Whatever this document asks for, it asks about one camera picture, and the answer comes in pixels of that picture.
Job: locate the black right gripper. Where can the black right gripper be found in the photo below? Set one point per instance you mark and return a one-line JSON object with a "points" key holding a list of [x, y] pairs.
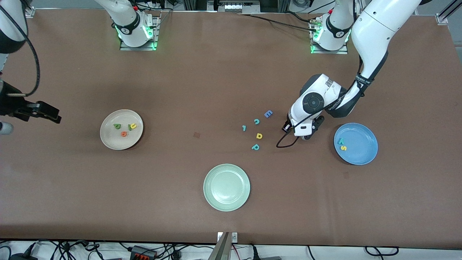
{"points": [[11, 105]]}

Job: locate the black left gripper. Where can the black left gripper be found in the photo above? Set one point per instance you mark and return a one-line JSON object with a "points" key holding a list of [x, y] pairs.
{"points": [[286, 122]]}

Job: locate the blue letter E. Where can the blue letter E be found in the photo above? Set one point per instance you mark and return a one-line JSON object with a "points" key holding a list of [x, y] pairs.
{"points": [[268, 113]]}

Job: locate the dark green letter d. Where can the dark green letter d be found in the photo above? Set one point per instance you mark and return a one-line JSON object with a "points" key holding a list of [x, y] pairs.
{"points": [[116, 126]]}

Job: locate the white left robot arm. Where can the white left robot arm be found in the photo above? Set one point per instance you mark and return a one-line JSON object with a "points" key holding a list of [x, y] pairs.
{"points": [[371, 32]]}

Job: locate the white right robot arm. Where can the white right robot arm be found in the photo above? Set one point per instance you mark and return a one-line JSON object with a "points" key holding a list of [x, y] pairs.
{"points": [[126, 21]]}

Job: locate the blue round plate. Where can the blue round plate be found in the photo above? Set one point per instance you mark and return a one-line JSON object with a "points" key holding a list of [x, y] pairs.
{"points": [[361, 144]]}

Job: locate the beige round plate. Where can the beige round plate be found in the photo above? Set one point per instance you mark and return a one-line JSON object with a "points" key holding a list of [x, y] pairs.
{"points": [[115, 141]]}

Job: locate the pale green round plate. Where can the pale green round plate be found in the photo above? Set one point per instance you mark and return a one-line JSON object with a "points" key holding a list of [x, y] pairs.
{"points": [[226, 187]]}

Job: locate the brown table cover sheet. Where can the brown table cover sheet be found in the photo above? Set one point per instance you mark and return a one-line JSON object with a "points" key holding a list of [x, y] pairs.
{"points": [[72, 198]]}

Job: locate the aluminium corner profile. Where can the aluminium corner profile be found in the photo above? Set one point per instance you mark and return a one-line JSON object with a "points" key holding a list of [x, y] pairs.
{"points": [[30, 12], [445, 14]]}

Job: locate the black power plug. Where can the black power plug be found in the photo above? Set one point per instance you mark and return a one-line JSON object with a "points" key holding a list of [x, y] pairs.
{"points": [[254, 252]]}

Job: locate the metal equipment rack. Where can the metal equipment rack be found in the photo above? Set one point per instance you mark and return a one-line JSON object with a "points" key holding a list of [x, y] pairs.
{"points": [[234, 6]]}

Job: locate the black power adapter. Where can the black power adapter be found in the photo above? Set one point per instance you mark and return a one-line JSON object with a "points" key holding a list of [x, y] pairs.
{"points": [[21, 257]]}

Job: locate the black orange power strip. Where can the black orange power strip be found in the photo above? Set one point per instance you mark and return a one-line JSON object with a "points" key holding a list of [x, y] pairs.
{"points": [[144, 251]]}

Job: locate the aluminium camera stand post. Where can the aluminium camera stand post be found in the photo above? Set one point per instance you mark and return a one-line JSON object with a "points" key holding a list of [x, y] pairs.
{"points": [[221, 249]]}

